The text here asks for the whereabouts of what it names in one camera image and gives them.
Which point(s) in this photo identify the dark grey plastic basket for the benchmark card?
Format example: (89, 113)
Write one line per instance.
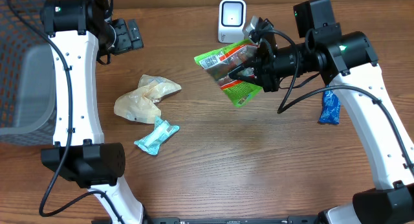
(28, 87)

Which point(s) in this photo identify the beige snack bag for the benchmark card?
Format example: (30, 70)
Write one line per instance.
(140, 105)

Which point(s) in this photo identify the mint green snack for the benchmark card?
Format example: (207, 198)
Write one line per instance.
(151, 143)

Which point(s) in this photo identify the green gummy candy bag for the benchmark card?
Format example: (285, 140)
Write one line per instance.
(219, 62)

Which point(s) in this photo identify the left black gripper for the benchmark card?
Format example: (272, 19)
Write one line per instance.
(127, 42)

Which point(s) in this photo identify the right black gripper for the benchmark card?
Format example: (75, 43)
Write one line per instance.
(264, 74)

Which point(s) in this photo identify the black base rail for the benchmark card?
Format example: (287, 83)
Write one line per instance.
(288, 220)

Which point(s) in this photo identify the white barcode scanner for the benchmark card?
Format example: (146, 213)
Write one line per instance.
(232, 17)

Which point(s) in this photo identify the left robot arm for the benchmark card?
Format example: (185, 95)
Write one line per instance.
(80, 32)

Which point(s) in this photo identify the blue cookie pack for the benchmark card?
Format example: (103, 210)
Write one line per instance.
(331, 105)

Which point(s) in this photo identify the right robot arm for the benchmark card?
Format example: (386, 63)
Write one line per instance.
(349, 67)

